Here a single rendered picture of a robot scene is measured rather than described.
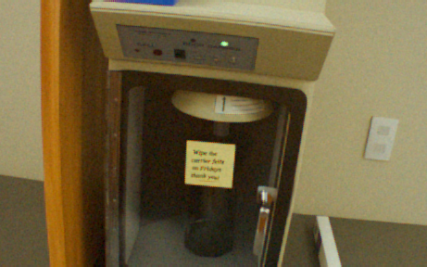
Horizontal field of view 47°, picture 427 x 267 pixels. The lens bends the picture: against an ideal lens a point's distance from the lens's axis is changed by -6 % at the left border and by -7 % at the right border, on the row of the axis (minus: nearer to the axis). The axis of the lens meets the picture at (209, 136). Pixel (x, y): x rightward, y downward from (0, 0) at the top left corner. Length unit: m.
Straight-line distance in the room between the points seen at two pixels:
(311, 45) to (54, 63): 0.36
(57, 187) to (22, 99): 0.60
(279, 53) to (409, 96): 0.65
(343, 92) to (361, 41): 0.13
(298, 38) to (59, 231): 0.49
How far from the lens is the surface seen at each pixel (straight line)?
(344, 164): 1.35
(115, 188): 0.89
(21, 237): 1.21
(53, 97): 0.77
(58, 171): 0.82
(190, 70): 0.80
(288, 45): 0.70
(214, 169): 0.84
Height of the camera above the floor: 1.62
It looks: 23 degrees down
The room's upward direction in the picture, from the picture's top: 6 degrees clockwise
